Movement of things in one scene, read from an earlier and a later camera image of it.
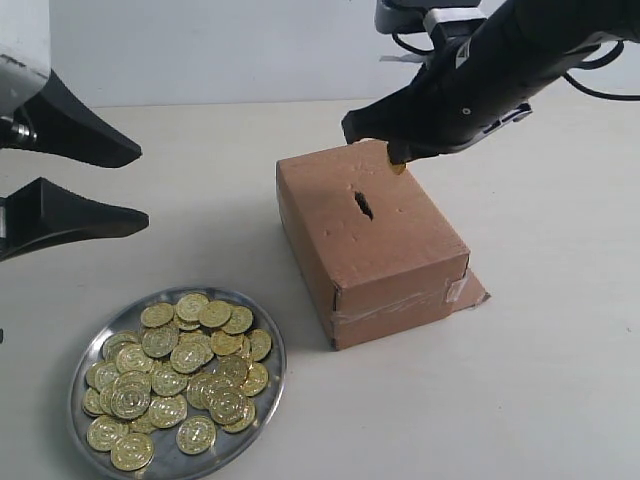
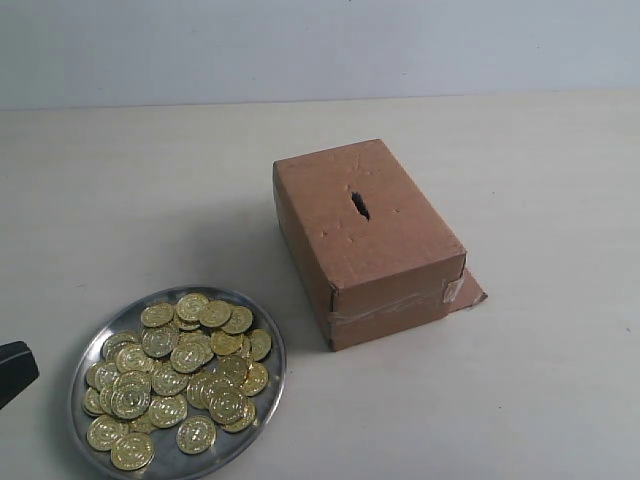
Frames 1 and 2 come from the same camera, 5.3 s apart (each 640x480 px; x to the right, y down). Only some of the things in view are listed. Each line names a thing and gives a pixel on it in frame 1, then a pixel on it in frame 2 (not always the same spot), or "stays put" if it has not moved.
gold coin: [190, 306] stays put
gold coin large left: [130, 395] stays put
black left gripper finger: [39, 216] → [18, 369]
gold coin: [103, 431] stays put
